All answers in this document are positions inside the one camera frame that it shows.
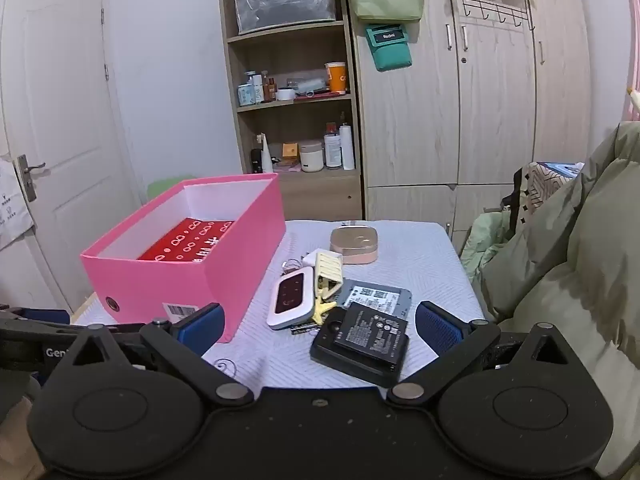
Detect orange paper cup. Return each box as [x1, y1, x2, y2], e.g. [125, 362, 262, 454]
[325, 61, 347, 94]

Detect white tube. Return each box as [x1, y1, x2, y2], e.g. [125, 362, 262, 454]
[256, 132, 274, 174]

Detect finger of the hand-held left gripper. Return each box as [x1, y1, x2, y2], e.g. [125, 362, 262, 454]
[0, 304, 71, 330]

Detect light green board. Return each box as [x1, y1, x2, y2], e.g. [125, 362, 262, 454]
[146, 176, 196, 201]

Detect red capped spray can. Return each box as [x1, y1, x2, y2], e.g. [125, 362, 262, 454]
[324, 122, 342, 169]

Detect white portable router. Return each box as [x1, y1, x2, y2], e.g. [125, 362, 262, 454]
[266, 266, 317, 331]

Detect cream plastic phone stand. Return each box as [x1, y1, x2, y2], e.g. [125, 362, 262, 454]
[310, 251, 346, 323]

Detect olive puffer coat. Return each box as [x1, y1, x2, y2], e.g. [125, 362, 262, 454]
[477, 122, 640, 478]

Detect clear plastic storage bin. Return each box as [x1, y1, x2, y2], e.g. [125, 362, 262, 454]
[234, 0, 337, 36]

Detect rose gold case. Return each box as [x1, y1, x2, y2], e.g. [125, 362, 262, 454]
[330, 226, 378, 266]

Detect light wooden wardrobe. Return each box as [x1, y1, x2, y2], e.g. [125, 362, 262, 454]
[345, 0, 593, 248]

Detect pink cardboard box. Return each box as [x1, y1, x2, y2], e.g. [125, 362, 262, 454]
[80, 173, 287, 343]

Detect red patterned paper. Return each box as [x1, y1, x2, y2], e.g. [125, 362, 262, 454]
[136, 217, 236, 263]

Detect white door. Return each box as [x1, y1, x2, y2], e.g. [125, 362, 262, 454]
[0, 0, 146, 311]

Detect metal hook rack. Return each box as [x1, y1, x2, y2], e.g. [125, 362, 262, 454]
[461, 0, 536, 31]

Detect white cylinder bottle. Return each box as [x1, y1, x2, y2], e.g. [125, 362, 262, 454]
[340, 112, 356, 171]

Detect light green cloth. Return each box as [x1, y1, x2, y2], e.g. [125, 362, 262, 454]
[460, 210, 513, 281]

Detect white jar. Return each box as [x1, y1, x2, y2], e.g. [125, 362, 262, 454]
[299, 140, 323, 172]

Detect wooden bookshelf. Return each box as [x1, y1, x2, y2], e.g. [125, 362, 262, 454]
[217, 0, 366, 222]

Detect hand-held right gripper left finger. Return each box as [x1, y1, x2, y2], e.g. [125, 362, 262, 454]
[45, 303, 255, 407]

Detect green fabric bag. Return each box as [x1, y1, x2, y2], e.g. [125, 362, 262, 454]
[349, 0, 425, 22]

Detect black battery pack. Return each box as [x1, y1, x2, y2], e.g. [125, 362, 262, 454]
[332, 301, 411, 367]

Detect white printed bag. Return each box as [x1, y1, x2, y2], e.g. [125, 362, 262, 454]
[0, 152, 35, 251]

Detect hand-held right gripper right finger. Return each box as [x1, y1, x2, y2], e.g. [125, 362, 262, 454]
[387, 301, 598, 407]

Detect teal pouch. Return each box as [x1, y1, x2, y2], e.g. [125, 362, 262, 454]
[365, 22, 414, 72]

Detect metal door handle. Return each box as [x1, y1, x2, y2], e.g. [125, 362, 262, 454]
[16, 154, 47, 203]

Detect clear plastic box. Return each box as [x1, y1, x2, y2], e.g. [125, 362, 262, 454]
[287, 77, 331, 96]

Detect geometric patterned bag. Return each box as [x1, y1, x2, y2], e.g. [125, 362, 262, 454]
[515, 161, 583, 241]

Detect silver keys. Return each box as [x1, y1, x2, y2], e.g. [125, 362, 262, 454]
[281, 258, 322, 336]

